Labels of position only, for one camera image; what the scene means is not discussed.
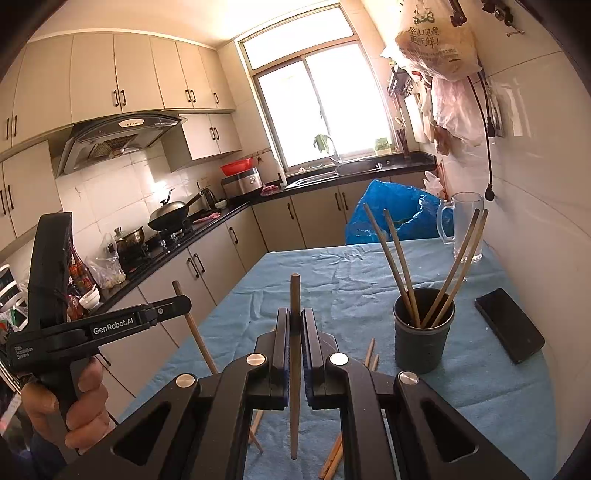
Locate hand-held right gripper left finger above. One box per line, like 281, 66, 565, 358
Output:
55, 308, 293, 480

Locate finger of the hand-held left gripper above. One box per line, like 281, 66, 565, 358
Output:
134, 295, 193, 325

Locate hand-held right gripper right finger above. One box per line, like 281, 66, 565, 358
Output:
302, 308, 532, 480

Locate long wooden chopstick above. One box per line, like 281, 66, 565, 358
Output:
172, 281, 265, 456
290, 274, 304, 461

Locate dark round chopstick holder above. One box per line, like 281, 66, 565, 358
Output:
393, 287, 456, 374

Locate pile of wooden chopsticks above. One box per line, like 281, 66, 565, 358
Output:
249, 203, 489, 480

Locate person's left hand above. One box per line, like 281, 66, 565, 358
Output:
21, 357, 116, 450

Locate dark sauce bottle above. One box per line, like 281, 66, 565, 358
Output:
68, 244, 94, 298

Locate white mortar bowl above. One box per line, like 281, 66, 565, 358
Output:
78, 284, 101, 310

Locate clear bag of garlic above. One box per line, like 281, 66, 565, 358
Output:
85, 233, 127, 289

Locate black gas stove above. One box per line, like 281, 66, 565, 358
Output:
143, 226, 195, 247

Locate stainless steel pot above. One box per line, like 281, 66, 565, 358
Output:
113, 226, 146, 254

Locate black wok with lid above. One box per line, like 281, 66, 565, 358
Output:
148, 188, 204, 232

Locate light blue tablecloth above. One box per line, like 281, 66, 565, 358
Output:
117, 244, 557, 480

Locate black kitchen countertop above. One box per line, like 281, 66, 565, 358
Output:
92, 152, 437, 315

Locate cream base cabinets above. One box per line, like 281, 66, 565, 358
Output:
99, 171, 439, 407

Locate steel countertop appliance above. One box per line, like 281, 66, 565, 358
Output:
221, 167, 262, 199

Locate red plastic basin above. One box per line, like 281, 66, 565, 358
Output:
220, 158, 256, 176

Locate grey range hood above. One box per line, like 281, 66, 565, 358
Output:
56, 113, 189, 178

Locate blue plastic bag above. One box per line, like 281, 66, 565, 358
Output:
345, 179, 455, 245

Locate steel sink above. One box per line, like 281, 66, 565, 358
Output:
288, 159, 384, 183

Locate black smartphone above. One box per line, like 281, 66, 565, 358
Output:
475, 288, 546, 365

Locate clear glass mug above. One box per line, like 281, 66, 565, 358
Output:
436, 192, 485, 265

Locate row of cream upper cabinets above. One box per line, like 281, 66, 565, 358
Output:
0, 32, 237, 153

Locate kitchen window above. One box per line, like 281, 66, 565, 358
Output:
238, 4, 407, 174

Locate pink clear plastic bags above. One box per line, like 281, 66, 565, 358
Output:
418, 74, 485, 155

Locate beige printed plastic bag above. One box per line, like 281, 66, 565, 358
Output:
394, 0, 483, 81

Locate low cream wall cabinet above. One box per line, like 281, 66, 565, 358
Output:
0, 141, 63, 252
161, 113, 243, 172

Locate black power cable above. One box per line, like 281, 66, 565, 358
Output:
466, 76, 498, 201

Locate metal wall rack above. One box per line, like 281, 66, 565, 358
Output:
387, 67, 416, 97

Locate white wall socket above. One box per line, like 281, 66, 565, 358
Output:
482, 85, 505, 138

